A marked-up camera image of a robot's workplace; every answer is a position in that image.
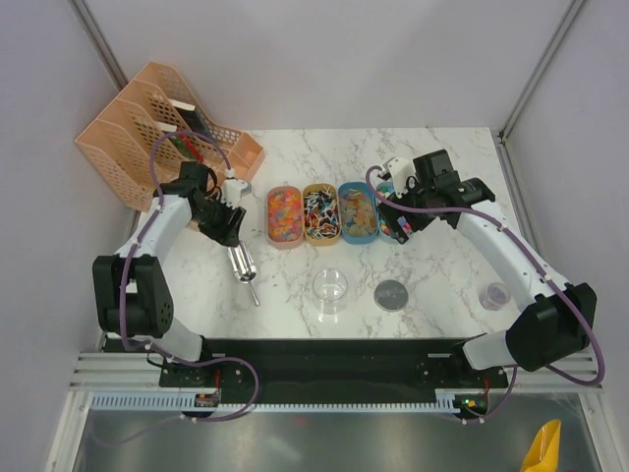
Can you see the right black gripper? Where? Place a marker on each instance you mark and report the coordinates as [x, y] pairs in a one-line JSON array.
[[391, 214]]

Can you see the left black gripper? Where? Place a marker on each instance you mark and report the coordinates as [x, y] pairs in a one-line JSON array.
[[225, 234]]

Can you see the metal candy scoop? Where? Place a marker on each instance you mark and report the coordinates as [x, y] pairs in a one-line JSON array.
[[244, 268]]

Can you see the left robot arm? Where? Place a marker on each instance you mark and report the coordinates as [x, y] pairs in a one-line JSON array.
[[132, 296]]

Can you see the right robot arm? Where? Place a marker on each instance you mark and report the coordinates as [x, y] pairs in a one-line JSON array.
[[556, 316]]

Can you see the light blue candy tray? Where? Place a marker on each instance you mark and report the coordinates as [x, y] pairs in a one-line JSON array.
[[385, 190]]

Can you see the pink star candy tray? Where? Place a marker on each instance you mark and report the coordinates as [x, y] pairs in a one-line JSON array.
[[284, 217]]

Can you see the blue jelly candy tray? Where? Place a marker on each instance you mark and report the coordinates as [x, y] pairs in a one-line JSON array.
[[358, 218]]

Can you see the red green book in rack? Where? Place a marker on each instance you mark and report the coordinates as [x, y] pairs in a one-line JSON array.
[[181, 143]]

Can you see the tan lollipop tray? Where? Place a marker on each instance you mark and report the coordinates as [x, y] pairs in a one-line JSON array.
[[321, 214]]

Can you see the peach file organizer rack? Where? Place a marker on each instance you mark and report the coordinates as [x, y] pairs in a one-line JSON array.
[[118, 142]]

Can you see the black book in rack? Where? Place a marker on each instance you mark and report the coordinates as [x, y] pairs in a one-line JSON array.
[[191, 116]]

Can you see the silver jar lid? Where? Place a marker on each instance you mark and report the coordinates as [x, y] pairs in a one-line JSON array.
[[391, 295]]

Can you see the small purple candy cup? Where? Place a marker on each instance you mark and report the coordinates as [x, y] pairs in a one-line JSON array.
[[495, 296]]

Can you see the clear plastic jar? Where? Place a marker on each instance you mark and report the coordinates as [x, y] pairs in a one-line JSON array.
[[330, 292]]

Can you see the yellow plastic scoop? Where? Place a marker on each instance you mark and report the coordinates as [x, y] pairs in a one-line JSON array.
[[543, 454]]

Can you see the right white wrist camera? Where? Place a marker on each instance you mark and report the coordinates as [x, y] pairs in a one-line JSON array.
[[398, 170]]

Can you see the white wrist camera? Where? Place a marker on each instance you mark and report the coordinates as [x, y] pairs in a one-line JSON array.
[[398, 170], [233, 189]]

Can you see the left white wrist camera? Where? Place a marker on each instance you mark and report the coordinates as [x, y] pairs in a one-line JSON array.
[[233, 189]]

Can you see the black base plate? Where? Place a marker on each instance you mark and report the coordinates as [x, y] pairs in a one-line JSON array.
[[331, 370]]

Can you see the white cable duct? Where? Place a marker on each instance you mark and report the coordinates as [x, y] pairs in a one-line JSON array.
[[179, 401]]

